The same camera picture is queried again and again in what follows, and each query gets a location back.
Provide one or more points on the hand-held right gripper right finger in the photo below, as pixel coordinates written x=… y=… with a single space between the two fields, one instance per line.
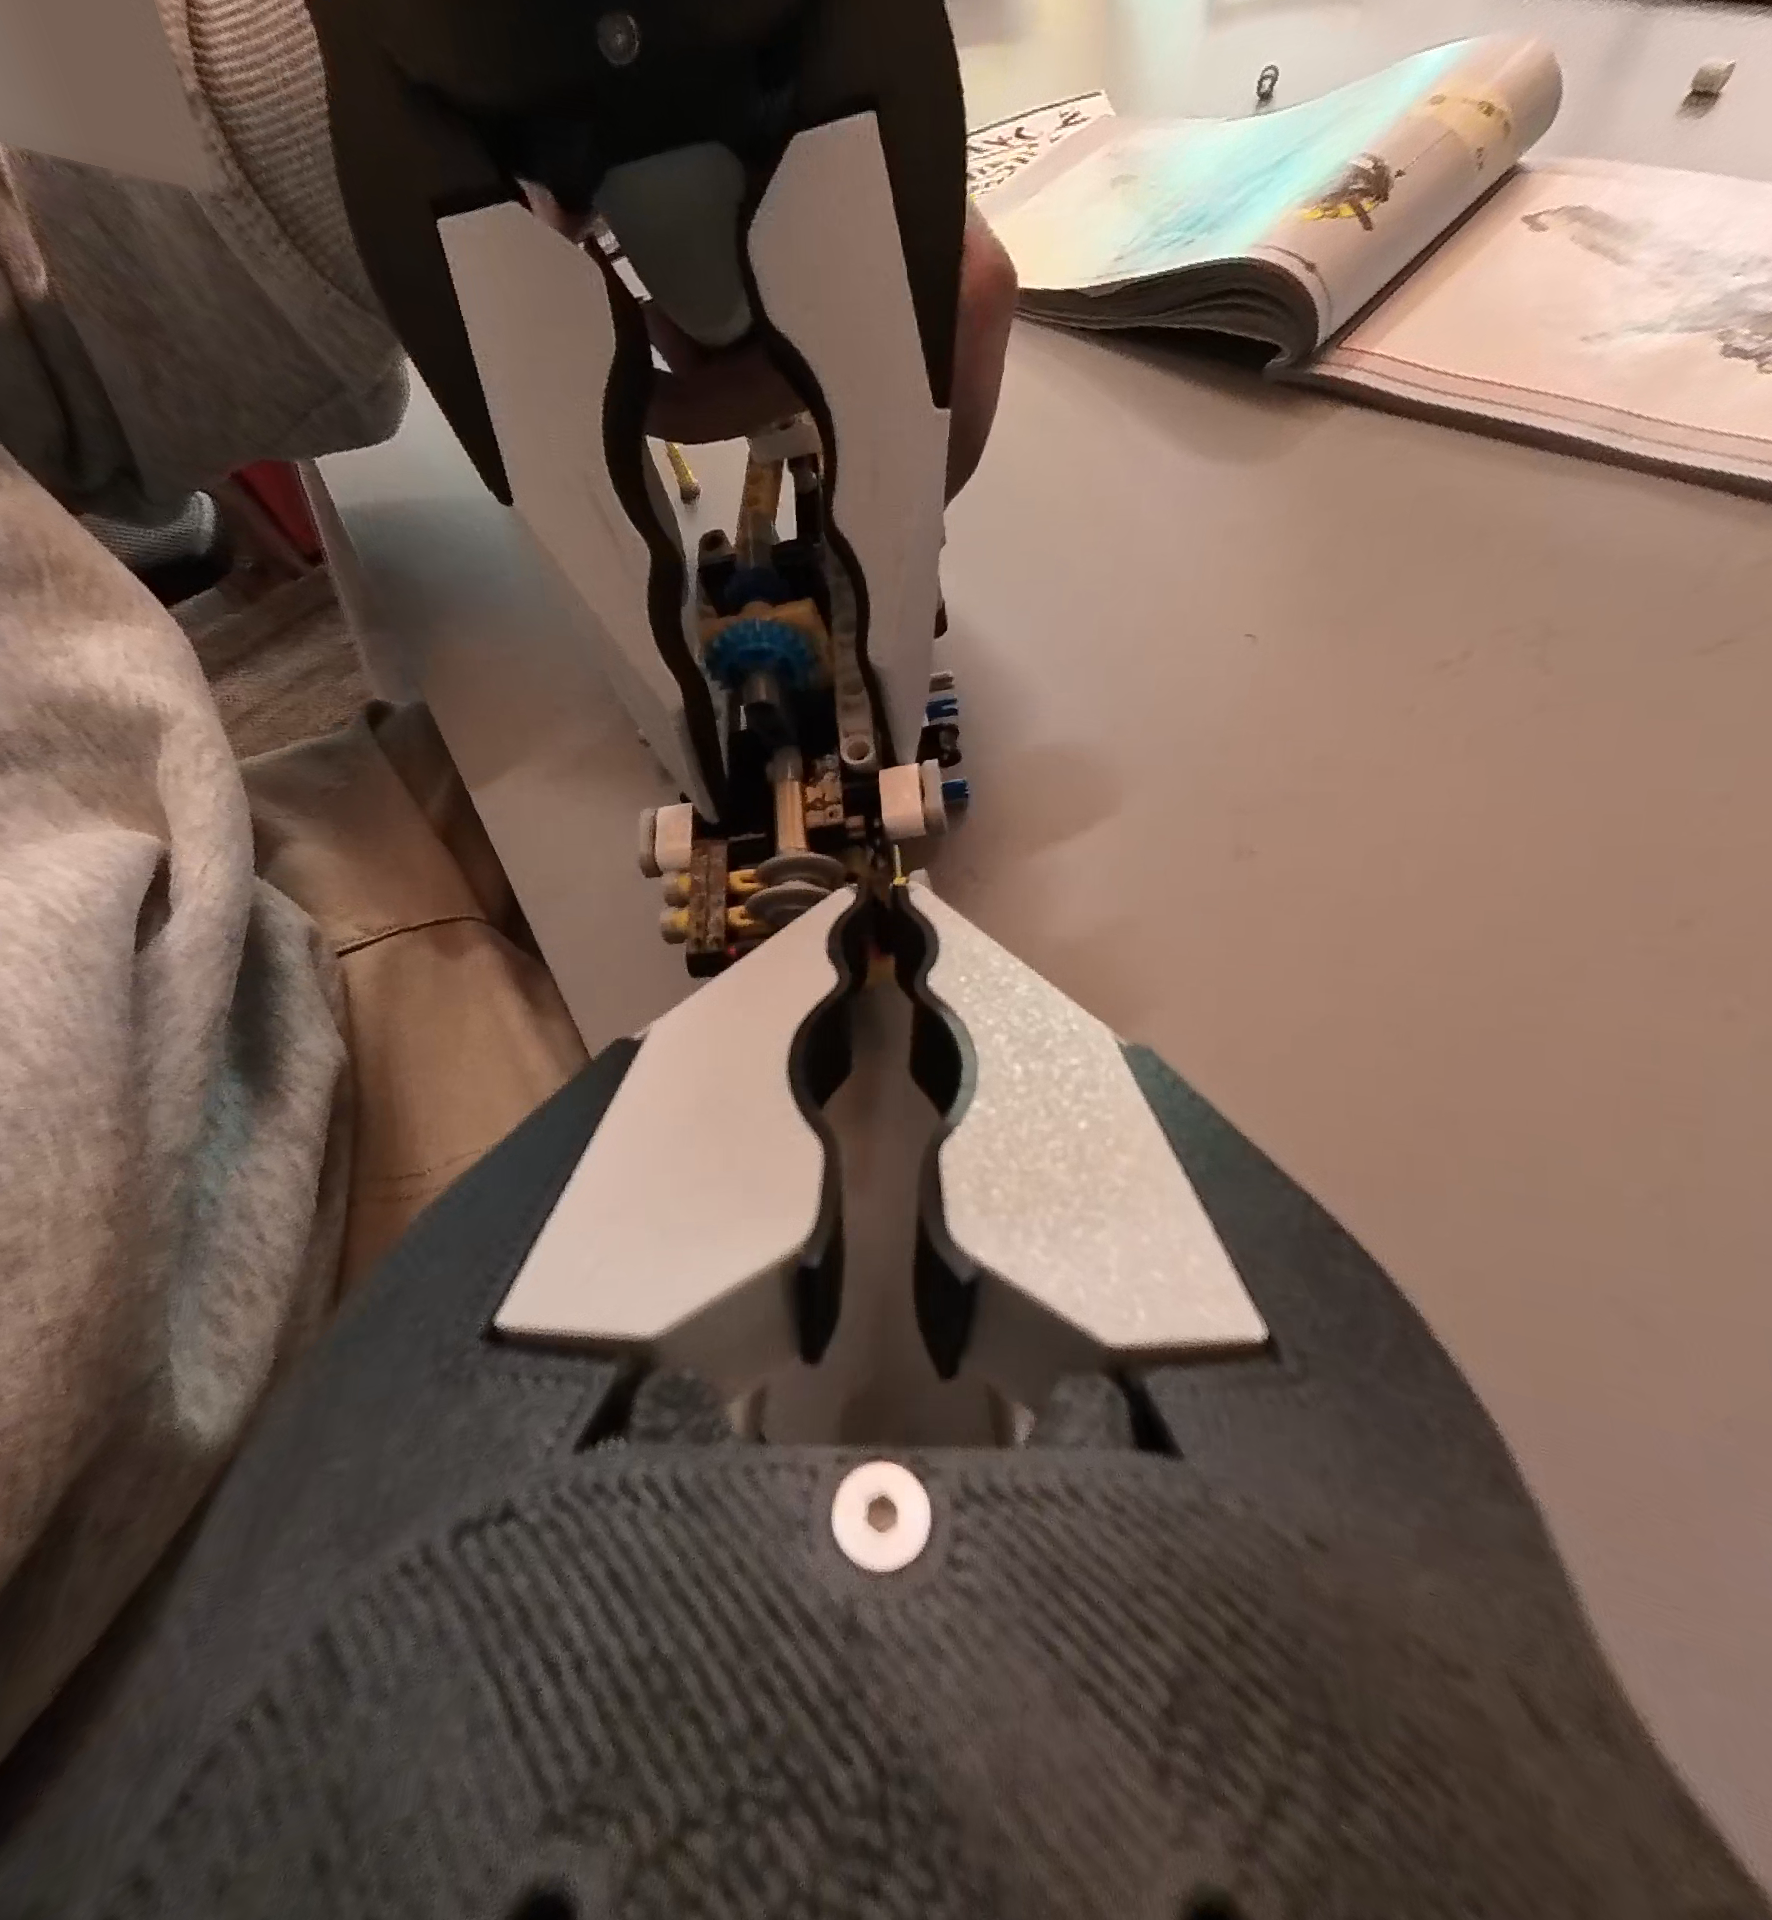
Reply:
x=1084 y=1188

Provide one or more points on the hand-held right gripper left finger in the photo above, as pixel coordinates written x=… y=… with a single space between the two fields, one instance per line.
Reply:
x=661 y=1203

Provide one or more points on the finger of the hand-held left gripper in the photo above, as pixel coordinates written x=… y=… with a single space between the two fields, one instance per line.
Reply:
x=868 y=348
x=560 y=390

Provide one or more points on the lego technic vehicle assembly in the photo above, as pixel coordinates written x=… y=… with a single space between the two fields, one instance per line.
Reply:
x=774 y=662

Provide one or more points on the person's left forearm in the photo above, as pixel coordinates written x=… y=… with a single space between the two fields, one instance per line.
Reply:
x=305 y=222

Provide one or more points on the small yellow lego pin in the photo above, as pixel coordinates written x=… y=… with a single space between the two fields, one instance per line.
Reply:
x=688 y=468

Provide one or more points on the lego instruction booklet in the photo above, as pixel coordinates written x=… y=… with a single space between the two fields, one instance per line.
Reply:
x=1578 y=304

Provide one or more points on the small grey lego piece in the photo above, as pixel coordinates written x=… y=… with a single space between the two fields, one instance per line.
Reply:
x=1710 y=79

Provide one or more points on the person's left hand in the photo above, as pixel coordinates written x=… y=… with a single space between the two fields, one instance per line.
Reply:
x=988 y=334

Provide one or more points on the red object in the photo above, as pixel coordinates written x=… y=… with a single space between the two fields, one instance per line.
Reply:
x=276 y=512

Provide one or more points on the person's beige pants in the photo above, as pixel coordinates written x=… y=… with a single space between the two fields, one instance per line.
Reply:
x=418 y=959

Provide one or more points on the person's grey sweatshirt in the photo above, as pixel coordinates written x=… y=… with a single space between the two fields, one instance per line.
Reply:
x=59 y=930

